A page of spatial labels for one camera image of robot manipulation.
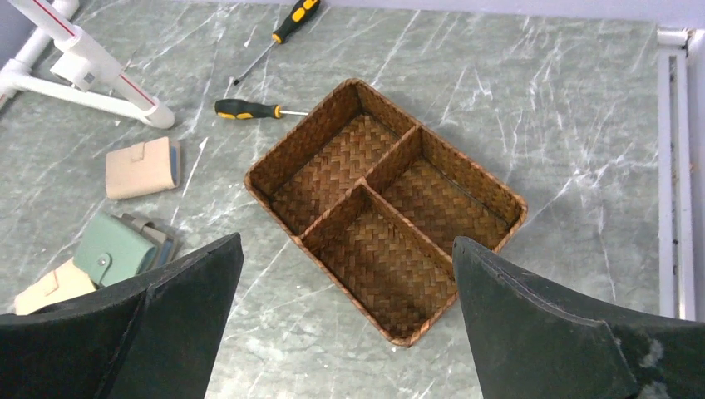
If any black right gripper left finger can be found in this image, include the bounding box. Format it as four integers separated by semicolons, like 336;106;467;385
1;233;244;398

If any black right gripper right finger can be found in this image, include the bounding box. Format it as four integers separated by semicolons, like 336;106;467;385
452;236;704;398

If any green card holder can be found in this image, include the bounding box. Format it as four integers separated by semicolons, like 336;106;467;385
73;212;157;287

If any grey card holder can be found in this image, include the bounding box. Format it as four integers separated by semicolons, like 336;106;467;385
121;213;178;272

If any beige card holder near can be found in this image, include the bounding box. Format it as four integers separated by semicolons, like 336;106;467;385
14;258;96;315

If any beige card holder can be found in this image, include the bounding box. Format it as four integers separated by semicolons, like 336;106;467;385
105;136;181;200
14;258;96;315

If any beige card holder far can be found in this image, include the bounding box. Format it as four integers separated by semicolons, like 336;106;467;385
105;136;181;200

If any brown woven divided basket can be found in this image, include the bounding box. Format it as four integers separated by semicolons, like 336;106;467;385
244;79;528;347

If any black yellow screwdriver near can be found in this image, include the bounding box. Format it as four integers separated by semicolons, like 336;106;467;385
214;99;308;120

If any black yellow screwdriver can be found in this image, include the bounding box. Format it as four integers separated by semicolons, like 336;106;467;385
233;0;321;86
214;99;308;120

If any black yellow screwdriver far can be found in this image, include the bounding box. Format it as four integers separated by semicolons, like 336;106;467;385
233;0;321;86

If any white PVC pipe frame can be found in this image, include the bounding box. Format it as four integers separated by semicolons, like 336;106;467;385
1;0;175;129

